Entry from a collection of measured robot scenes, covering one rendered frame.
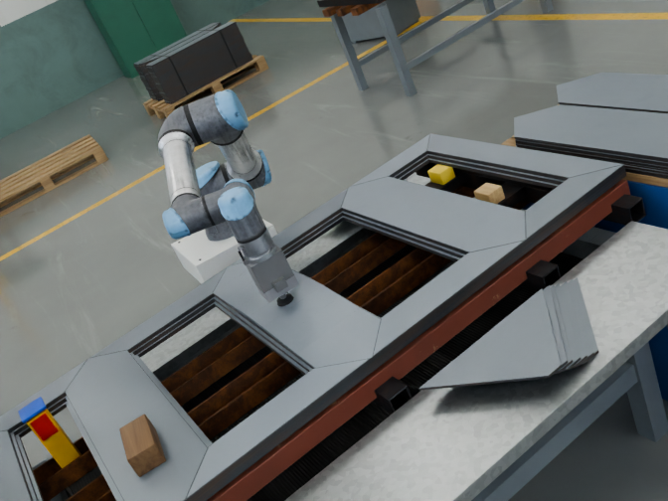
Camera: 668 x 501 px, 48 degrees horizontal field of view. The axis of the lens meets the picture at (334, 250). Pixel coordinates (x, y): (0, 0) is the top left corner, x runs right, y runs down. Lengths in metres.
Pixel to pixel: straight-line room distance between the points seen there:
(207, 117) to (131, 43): 9.19
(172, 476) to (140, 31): 10.01
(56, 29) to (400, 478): 10.68
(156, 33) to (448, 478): 10.30
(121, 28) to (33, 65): 1.39
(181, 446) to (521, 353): 0.69
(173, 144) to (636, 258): 1.16
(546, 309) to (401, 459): 0.43
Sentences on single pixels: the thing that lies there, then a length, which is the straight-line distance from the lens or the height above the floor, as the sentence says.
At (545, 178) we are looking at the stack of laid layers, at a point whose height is 0.84.
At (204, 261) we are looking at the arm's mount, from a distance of 2.40.
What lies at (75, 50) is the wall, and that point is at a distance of 11.73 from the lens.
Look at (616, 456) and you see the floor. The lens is 2.34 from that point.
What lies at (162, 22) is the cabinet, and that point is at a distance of 11.34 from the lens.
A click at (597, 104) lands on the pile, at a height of 0.85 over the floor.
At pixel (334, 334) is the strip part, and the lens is 1.63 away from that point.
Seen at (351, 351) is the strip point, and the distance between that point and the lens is 1.56.
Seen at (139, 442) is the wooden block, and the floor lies 0.90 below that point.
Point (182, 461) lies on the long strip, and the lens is 1.54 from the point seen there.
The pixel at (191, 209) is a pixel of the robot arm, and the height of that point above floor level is 1.14.
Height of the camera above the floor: 1.72
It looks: 27 degrees down
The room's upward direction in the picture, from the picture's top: 24 degrees counter-clockwise
